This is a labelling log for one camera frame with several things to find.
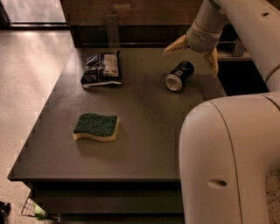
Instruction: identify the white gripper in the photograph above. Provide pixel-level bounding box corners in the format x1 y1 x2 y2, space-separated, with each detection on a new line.
163 22 221 75

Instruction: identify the blue pepsi can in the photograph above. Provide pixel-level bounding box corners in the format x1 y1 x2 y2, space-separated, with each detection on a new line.
165 61 194 92

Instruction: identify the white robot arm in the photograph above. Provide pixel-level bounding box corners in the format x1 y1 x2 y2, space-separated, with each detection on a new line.
166 0 280 224

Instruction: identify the dark chip bag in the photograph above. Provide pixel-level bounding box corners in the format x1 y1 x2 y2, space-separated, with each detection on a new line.
80 51 122 88

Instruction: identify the green and yellow sponge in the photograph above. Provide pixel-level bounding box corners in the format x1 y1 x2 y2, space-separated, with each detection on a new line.
73 113 119 143

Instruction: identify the dark object at floor edge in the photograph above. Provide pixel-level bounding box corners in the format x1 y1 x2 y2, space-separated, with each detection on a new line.
0 201 11 224

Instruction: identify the right metal shelf bracket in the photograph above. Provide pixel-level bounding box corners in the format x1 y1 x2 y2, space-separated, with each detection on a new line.
232 38 246 57

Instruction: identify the metal shelf bracket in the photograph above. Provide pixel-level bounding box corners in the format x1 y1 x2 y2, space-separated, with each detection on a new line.
105 14 120 48
232 38 246 57

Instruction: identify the left metal shelf bracket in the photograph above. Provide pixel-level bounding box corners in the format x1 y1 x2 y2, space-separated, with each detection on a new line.
105 14 120 48

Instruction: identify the wire basket with green item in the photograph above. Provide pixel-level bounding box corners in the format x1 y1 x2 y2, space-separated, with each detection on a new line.
21 192 47 221

